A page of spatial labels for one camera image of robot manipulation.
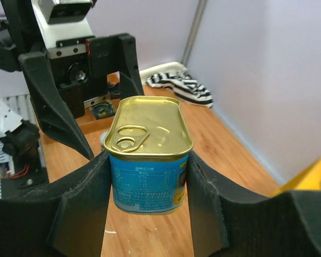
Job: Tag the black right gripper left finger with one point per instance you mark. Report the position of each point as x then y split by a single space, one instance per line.
64 218

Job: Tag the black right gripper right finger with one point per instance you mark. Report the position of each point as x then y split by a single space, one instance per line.
227 219

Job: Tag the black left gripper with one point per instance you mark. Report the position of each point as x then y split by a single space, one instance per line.
80 69

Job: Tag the gold sardine tin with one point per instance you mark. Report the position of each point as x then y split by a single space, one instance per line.
148 145

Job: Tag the yellow wooden shelf cabinet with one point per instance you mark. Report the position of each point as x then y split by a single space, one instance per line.
308 179

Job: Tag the short green can white lid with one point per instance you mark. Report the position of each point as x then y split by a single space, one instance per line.
103 140

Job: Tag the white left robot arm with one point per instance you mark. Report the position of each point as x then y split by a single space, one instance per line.
22 165

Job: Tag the green patterned rolled belt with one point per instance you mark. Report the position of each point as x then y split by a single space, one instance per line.
103 110

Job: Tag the black striped cloth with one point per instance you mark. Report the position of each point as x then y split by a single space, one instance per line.
184 86

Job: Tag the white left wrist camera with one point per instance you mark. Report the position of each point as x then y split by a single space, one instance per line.
62 20

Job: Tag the aluminium frame post left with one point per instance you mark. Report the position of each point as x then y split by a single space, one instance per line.
193 31

